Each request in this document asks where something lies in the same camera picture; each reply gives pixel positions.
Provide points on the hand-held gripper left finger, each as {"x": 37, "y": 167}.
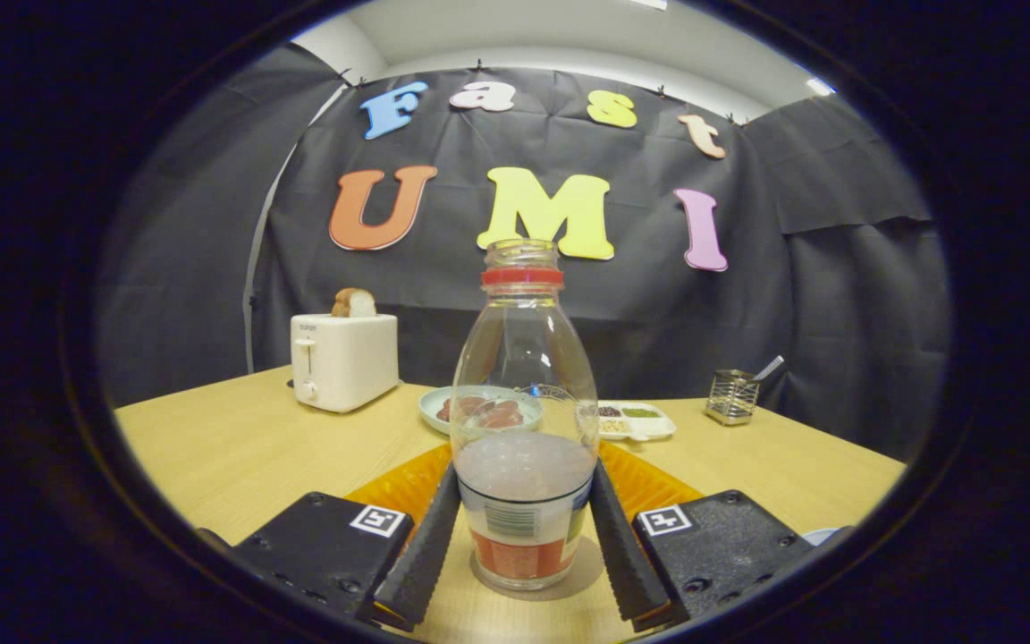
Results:
{"x": 421, "y": 559}

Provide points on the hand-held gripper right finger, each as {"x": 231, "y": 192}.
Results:
{"x": 627, "y": 559}

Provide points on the clear bottle with red label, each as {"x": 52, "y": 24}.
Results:
{"x": 524, "y": 528}

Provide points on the white divided dish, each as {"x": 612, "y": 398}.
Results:
{"x": 640, "y": 426}

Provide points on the pale green plate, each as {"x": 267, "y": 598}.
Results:
{"x": 433, "y": 407}

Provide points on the brown food piece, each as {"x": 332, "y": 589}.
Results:
{"x": 502, "y": 416}
{"x": 460, "y": 409}

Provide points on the wooden table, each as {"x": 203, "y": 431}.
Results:
{"x": 238, "y": 456}

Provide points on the white toaster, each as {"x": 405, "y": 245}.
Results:
{"x": 345, "y": 362}

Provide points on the metal spoon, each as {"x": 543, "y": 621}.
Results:
{"x": 769, "y": 368}

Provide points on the bread slice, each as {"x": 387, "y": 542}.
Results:
{"x": 354, "y": 303}

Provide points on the small ceiling light panel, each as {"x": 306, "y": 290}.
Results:
{"x": 821, "y": 87}

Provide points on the large ceiling light panel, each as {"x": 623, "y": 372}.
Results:
{"x": 649, "y": 4}

